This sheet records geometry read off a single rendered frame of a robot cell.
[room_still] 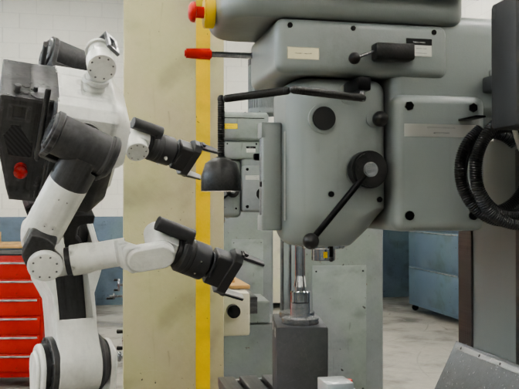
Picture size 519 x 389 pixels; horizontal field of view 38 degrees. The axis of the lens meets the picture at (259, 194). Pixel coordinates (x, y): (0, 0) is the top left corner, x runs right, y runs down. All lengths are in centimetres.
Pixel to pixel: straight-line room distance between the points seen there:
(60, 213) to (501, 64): 96
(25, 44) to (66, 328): 892
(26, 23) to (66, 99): 897
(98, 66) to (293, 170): 58
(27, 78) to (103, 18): 889
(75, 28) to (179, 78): 753
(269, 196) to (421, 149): 30
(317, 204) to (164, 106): 186
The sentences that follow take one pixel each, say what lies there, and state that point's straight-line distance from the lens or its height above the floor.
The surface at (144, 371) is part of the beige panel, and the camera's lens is 324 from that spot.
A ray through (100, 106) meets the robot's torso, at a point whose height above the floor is 162.
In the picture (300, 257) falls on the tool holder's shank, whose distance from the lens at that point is 181.
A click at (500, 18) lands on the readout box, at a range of 132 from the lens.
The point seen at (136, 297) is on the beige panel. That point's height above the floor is 100.
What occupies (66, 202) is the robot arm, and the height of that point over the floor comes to 139.
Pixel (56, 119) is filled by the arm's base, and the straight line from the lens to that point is 164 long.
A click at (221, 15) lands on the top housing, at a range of 143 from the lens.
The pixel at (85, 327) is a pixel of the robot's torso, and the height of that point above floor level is 109.
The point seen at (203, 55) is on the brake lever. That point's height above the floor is 169.
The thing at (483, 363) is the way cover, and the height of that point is 106.
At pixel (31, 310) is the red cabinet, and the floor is 58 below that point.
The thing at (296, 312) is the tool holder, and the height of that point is 113.
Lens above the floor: 140
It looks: 1 degrees up
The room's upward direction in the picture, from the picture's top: straight up
